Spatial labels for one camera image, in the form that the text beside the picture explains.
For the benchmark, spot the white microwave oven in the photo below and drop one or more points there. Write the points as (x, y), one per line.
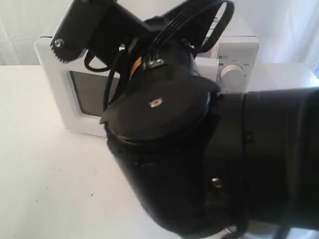
(78, 92)

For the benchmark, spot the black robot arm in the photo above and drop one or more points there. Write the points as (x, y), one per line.
(198, 159)

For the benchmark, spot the white and blue warning sticker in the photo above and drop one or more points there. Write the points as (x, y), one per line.
(214, 23)

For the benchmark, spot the upper white control knob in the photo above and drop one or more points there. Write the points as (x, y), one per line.
(232, 77)

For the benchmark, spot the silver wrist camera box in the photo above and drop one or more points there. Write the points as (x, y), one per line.
(77, 28)

